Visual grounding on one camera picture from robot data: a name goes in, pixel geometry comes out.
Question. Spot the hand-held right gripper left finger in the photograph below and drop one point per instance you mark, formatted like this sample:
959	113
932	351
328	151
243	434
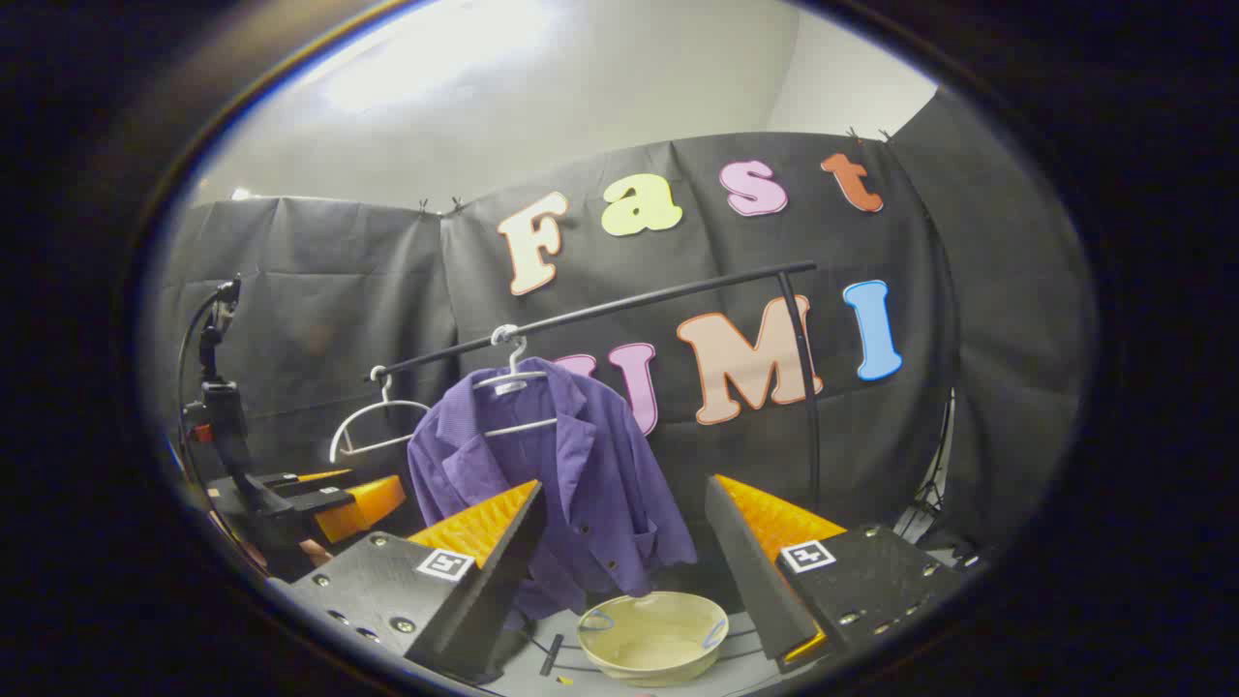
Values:
503	571

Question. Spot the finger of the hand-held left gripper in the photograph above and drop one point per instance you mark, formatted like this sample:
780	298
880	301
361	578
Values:
315	500
276	480

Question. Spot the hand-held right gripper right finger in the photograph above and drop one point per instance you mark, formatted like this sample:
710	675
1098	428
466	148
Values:
745	571

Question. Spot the purple knit shirt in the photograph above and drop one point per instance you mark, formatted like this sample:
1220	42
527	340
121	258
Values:
600	484

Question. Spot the plain white hanger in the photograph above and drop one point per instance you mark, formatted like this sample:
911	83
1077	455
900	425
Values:
387	404

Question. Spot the white hanger with notched arms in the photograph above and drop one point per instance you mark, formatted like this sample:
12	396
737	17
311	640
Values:
510	353

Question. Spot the black clothes rack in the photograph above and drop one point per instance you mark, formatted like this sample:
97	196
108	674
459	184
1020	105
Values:
629	305

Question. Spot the black tripod stand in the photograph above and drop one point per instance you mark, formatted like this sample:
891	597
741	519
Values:
924	503

